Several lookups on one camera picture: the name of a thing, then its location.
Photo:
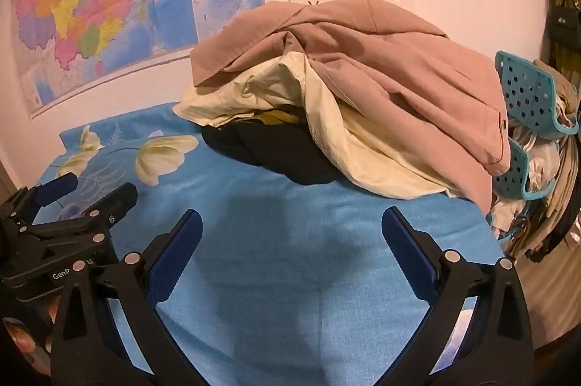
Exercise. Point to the black handbag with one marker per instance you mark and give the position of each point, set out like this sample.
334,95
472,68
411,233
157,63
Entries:
565,20

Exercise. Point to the black garment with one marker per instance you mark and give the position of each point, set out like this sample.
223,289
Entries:
272,154

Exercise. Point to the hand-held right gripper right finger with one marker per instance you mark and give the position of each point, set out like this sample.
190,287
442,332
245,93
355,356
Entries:
408,259

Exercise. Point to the cream yellow garment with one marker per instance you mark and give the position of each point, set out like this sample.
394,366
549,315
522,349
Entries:
254,95

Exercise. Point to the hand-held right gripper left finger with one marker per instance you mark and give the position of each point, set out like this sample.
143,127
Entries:
174,259

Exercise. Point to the person's left hand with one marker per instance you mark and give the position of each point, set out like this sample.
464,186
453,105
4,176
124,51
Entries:
22,343

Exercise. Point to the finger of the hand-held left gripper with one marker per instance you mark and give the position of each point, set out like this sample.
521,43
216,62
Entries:
115,202
56,188

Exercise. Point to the blue floral bed sheet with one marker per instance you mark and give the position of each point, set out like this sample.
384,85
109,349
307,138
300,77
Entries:
295,254

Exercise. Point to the teal plastic laundry basket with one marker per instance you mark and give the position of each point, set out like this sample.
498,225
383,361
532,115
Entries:
558,195

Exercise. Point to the pink coat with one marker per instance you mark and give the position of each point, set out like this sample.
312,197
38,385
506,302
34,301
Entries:
386,63

